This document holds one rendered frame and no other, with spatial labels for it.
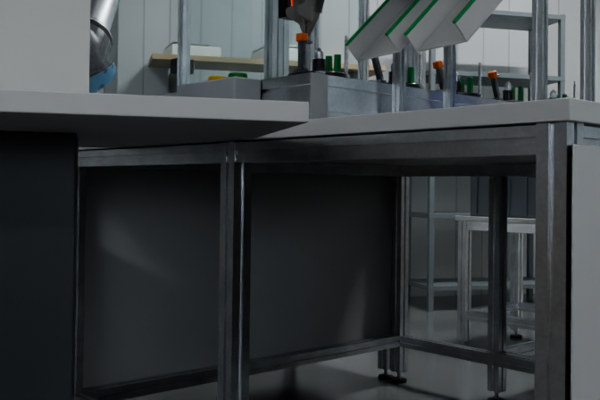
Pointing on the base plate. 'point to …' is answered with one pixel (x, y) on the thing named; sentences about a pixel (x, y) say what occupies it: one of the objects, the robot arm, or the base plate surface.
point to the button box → (223, 88)
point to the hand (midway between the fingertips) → (309, 30)
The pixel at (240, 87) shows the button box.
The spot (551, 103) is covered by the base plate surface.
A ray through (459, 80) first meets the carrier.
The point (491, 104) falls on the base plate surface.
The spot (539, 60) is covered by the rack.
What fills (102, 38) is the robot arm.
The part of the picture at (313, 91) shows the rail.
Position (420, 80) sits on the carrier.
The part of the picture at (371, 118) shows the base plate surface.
